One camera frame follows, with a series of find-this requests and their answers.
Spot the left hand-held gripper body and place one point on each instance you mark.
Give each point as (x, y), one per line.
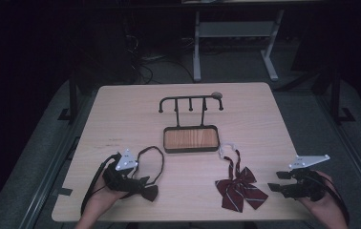
(123, 162)

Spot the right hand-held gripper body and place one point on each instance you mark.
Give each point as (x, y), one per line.
(306, 186)

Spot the black bow tie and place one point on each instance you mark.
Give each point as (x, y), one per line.
(150, 193)

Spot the red striped bow tie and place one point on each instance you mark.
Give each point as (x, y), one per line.
(239, 191)

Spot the black hook rack wooden base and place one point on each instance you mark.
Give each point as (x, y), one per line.
(190, 139)

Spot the person's right hand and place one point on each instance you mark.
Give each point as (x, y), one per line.
(329, 203)

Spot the person's left hand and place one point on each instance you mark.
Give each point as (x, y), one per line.
(100, 197)

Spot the grey tape strip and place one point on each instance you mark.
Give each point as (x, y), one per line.
(62, 191)

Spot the black metal stand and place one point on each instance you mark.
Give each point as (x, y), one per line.
(72, 95)
(336, 95)

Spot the small round brown disc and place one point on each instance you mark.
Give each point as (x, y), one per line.
(216, 94)

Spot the grey metal rail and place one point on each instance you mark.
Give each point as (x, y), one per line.
(350, 146)
(53, 165)

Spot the grey metal table frame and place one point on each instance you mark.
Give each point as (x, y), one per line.
(236, 29)

